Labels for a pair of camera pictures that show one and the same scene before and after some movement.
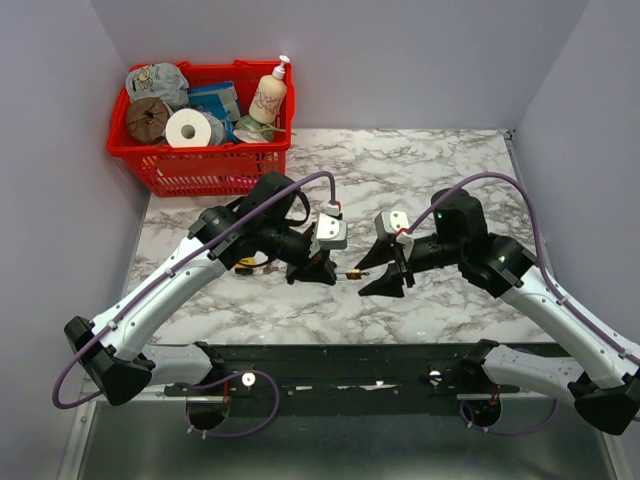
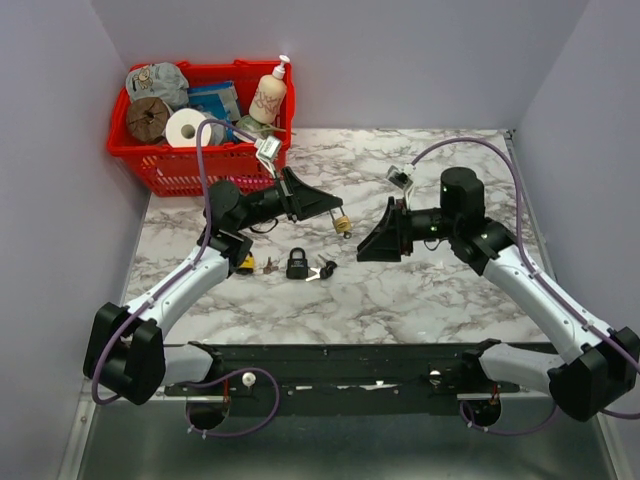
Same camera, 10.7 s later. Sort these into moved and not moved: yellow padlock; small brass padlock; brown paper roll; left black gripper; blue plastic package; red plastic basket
Moved: left black gripper; small brass padlock
Not moved: blue plastic package; yellow padlock; red plastic basket; brown paper roll
